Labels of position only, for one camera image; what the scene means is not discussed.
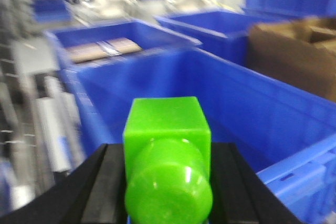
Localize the green plastic block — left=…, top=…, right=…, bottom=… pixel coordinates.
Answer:
left=123, top=97, right=213, bottom=223

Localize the brown cardboard box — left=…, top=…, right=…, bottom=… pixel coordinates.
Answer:
left=247, top=16, right=335, bottom=101

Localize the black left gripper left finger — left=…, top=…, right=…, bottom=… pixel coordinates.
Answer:
left=1, top=144, right=128, bottom=223

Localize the near blue plastic bin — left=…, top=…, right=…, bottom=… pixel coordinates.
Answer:
left=60, top=48, right=335, bottom=223

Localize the blue plastic bin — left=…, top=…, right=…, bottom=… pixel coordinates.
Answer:
left=155, top=10, right=271, bottom=66
left=60, top=48, right=335, bottom=223

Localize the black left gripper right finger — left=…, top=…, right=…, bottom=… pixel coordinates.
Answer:
left=209, top=142, right=301, bottom=223

